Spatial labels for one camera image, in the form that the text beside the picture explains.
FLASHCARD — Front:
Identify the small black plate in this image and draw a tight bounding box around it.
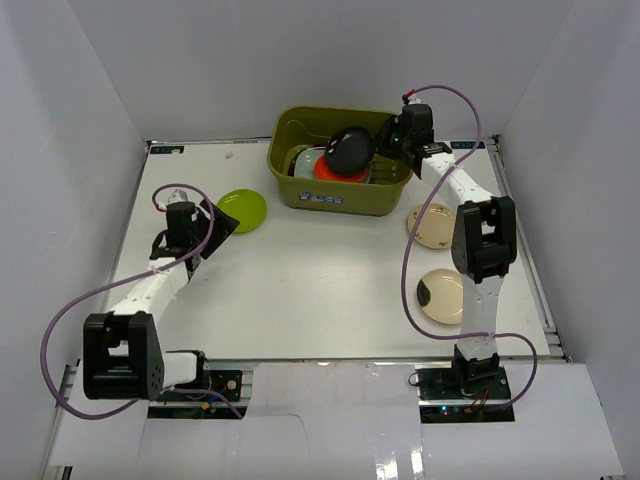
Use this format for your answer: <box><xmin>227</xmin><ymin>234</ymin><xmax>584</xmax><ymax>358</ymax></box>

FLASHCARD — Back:
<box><xmin>324</xmin><ymin>126</ymin><xmax>375</xmax><ymax>176</ymax></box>

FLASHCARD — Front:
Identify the orange plate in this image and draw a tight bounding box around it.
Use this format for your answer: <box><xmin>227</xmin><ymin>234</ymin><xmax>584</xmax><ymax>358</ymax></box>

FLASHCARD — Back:
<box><xmin>313</xmin><ymin>155</ymin><xmax>370</xmax><ymax>183</ymax></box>

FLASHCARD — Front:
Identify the black rimmed cream plate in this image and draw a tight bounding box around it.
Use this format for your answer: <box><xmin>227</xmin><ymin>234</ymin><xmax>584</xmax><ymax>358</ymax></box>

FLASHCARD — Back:
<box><xmin>288</xmin><ymin>143</ymin><xmax>374</xmax><ymax>185</ymax></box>

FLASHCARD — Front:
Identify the pale green rectangular dish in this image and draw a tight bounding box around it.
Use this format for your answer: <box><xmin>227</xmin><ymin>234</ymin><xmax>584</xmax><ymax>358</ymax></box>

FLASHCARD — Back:
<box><xmin>291</xmin><ymin>150</ymin><xmax>370</xmax><ymax>184</ymax></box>

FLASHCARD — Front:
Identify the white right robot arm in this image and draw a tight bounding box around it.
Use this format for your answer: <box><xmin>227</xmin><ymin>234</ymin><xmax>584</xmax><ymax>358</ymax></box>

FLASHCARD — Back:
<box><xmin>378</xmin><ymin>104</ymin><xmax>517</xmax><ymax>399</ymax></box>

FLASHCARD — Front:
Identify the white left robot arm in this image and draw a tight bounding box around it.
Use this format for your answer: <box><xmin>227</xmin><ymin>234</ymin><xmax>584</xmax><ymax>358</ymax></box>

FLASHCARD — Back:
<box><xmin>83</xmin><ymin>200</ymin><xmax>240</xmax><ymax>400</ymax></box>

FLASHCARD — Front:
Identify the olive green plastic bin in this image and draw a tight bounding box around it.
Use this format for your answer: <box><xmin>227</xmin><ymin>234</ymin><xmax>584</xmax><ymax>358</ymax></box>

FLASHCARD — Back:
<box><xmin>267</xmin><ymin>106</ymin><xmax>413</xmax><ymax>216</ymax></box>

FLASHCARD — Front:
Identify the lime green plate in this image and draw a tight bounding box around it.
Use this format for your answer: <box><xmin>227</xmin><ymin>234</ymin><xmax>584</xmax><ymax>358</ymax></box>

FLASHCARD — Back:
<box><xmin>217</xmin><ymin>189</ymin><xmax>268</xmax><ymax>235</ymax></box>

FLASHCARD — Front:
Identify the right corner label sticker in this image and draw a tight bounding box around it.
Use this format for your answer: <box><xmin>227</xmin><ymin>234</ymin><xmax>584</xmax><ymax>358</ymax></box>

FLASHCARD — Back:
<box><xmin>449</xmin><ymin>141</ymin><xmax>486</xmax><ymax>150</ymax></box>

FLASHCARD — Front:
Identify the corner label sticker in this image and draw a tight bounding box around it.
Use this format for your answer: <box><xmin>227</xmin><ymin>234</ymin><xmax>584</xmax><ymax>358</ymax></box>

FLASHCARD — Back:
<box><xmin>449</xmin><ymin>141</ymin><xmax>486</xmax><ymax>150</ymax></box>
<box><xmin>149</xmin><ymin>145</ymin><xmax>184</xmax><ymax>155</ymax></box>

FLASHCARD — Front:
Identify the cream floral plate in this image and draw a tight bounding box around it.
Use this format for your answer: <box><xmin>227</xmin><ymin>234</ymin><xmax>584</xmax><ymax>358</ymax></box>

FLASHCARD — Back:
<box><xmin>414</xmin><ymin>203</ymin><xmax>456</xmax><ymax>250</ymax></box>

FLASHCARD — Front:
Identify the left corner label sticker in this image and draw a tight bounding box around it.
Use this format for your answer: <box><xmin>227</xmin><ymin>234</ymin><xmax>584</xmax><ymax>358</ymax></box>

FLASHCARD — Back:
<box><xmin>149</xmin><ymin>145</ymin><xmax>184</xmax><ymax>155</ymax></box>

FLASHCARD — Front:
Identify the cream plate with black mark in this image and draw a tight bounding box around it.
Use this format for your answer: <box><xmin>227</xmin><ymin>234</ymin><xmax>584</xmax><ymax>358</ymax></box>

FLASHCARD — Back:
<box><xmin>416</xmin><ymin>268</ymin><xmax>463</xmax><ymax>326</ymax></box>

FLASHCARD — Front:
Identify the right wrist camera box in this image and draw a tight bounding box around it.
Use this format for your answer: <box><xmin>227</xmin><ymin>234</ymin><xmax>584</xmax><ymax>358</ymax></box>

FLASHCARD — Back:
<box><xmin>402</xmin><ymin>90</ymin><xmax>426</xmax><ymax>106</ymax></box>

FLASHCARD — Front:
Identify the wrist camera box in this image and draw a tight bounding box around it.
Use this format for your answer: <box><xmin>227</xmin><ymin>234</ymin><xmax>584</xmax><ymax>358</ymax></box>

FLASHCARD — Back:
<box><xmin>402</xmin><ymin>90</ymin><xmax>426</xmax><ymax>106</ymax></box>
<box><xmin>165</xmin><ymin>189</ymin><xmax>190</xmax><ymax>207</ymax></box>

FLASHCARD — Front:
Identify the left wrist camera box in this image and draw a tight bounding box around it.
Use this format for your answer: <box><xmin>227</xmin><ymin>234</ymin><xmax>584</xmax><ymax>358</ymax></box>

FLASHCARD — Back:
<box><xmin>165</xmin><ymin>189</ymin><xmax>190</xmax><ymax>207</ymax></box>

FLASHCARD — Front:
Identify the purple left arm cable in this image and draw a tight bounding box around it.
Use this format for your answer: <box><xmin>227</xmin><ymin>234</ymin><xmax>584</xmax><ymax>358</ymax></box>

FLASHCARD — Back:
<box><xmin>39</xmin><ymin>183</ymin><xmax>246</xmax><ymax>419</ymax></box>

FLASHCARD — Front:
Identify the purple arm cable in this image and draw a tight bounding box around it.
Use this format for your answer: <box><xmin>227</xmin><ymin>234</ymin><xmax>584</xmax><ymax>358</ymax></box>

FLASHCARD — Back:
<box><xmin>39</xmin><ymin>183</ymin><xmax>246</xmax><ymax>419</ymax></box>
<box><xmin>401</xmin><ymin>83</ymin><xmax>539</xmax><ymax>412</ymax></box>

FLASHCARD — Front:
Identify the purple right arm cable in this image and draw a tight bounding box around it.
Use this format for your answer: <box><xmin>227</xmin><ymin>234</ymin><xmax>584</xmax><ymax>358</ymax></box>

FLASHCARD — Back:
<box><xmin>401</xmin><ymin>83</ymin><xmax>539</xmax><ymax>412</ymax></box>

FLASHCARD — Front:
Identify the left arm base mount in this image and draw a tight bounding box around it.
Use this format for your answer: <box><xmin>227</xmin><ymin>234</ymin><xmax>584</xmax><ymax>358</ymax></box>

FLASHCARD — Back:
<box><xmin>151</xmin><ymin>366</ymin><xmax>247</xmax><ymax>420</ymax></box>

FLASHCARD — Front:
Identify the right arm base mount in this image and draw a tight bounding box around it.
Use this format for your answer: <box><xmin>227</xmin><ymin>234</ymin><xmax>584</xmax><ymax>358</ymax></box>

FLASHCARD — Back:
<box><xmin>407</xmin><ymin>367</ymin><xmax>515</xmax><ymax>424</ymax></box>

